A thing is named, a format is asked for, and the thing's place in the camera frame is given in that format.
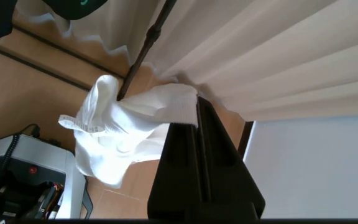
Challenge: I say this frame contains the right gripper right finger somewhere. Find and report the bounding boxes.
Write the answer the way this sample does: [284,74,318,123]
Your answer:
[196,95,266,218]

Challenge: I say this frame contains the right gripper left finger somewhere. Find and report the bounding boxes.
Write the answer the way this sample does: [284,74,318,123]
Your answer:
[147,123,203,218]

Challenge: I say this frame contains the white garment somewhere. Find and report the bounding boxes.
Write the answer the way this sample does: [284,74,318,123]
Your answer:
[57,73,199,190]

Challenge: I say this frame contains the black shorts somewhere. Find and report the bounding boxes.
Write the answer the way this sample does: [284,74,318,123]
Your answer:
[0,0,109,58]

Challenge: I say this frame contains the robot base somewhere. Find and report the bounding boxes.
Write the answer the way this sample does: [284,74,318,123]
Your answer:
[0,123,94,220]

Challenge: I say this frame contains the black clothes rack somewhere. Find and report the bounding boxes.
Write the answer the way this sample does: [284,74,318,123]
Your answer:
[0,0,178,102]

